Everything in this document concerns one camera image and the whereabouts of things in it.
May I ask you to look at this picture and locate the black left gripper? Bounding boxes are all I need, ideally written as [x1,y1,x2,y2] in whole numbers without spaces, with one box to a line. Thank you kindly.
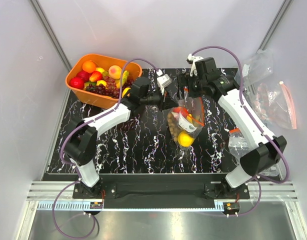
[140,86,179,113]

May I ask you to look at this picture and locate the clear zip bag orange zipper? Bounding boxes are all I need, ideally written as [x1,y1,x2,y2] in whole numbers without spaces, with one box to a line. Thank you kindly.
[169,97,205,151]

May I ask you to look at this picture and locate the yellow lemon large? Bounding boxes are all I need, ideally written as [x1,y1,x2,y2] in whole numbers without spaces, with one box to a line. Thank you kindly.
[177,131,195,148]

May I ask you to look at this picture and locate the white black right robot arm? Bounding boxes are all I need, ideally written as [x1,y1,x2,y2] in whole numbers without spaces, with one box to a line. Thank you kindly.
[177,54,287,198]

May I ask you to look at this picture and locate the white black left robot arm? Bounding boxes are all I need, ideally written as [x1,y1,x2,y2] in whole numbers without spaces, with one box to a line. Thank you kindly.
[60,74,178,198]

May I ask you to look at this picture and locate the clear blue zip bag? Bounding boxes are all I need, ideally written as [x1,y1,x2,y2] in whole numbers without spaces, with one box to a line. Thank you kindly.
[242,49,274,95]

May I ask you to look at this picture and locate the filled zip bag red zipper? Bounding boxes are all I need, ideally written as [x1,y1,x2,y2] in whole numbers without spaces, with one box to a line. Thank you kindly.
[243,81,297,130]

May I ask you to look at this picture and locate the yellow lemon small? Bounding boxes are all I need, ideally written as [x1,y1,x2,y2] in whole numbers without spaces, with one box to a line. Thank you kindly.
[121,87,131,98]

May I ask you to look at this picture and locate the green yellow banana bunch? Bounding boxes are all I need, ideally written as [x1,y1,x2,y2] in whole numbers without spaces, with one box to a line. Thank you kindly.
[115,70,129,89]

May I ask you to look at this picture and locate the pink peach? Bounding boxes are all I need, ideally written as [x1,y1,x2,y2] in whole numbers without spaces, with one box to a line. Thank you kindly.
[108,65,123,80]

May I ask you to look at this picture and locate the dark purple grape bunch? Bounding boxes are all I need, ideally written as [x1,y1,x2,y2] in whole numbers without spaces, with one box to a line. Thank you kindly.
[84,76,120,99]

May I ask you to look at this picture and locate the orange plastic fruit basket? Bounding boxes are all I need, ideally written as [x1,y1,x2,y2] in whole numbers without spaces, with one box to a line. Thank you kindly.
[65,53,142,109]

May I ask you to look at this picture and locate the dark red apple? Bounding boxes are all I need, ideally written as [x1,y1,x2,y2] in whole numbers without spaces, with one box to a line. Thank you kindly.
[76,70,90,82]

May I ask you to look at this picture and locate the orange fruit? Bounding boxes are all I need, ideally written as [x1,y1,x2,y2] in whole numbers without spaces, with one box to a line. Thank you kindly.
[82,60,97,74]

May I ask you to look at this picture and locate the bright red apple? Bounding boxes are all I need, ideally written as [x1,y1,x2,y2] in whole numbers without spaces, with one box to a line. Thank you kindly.
[69,77,85,90]

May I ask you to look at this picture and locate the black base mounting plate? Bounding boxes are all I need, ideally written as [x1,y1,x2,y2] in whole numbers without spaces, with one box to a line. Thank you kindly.
[73,173,250,200]

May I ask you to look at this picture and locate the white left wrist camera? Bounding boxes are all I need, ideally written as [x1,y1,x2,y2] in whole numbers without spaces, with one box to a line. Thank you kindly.
[157,74,172,95]

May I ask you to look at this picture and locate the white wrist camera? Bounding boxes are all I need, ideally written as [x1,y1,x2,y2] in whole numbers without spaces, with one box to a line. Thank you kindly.
[186,53,204,77]
[157,74,172,95]

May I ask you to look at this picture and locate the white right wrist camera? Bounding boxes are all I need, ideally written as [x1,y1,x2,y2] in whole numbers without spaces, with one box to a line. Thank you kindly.
[186,53,204,77]

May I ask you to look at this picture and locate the aluminium rail frame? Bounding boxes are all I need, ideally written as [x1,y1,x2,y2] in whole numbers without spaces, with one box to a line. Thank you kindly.
[17,174,307,240]

